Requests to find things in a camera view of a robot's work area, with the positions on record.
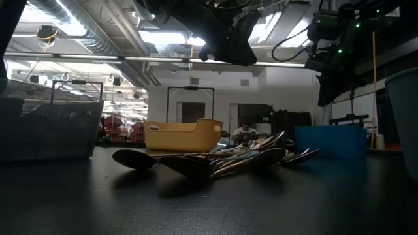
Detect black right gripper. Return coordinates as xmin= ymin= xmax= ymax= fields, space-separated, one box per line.
xmin=306 ymin=35 xmax=366 ymax=107

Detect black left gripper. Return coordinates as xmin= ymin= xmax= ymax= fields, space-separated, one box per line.
xmin=153 ymin=0 xmax=262 ymax=67

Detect black cabinet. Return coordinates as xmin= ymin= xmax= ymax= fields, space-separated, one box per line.
xmin=272 ymin=110 xmax=312 ymax=146

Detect dark blue plastic bin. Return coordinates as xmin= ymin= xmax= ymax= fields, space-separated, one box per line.
xmin=295 ymin=125 xmax=367 ymax=160

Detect long ceiling light bar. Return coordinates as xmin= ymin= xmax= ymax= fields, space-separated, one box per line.
xmin=3 ymin=51 xmax=306 ymax=69

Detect dark shelving unit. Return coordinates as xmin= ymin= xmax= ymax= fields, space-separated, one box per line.
xmin=237 ymin=103 xmax=274 ymax=146

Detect person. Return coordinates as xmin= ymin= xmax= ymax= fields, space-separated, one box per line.
xmin=231 ymin=116 xmax=259 ymax=144

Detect yellow plastic bin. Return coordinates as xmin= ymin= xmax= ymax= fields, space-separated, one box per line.
xmin=143 ymin=119 xmax=225 ymax=153

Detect red storage racks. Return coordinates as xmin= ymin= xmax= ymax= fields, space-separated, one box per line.
xmin=103 ymin=114 xmax=145 ymax=143

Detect right arm's black cable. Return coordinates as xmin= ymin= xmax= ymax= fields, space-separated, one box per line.
xmin=271 ymin=25 xmax=316 ymax=63

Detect yellow ceiling cable reel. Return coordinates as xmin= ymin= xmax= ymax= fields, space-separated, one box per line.
xmin=35 ymin=25 xmax=59 ymax=45

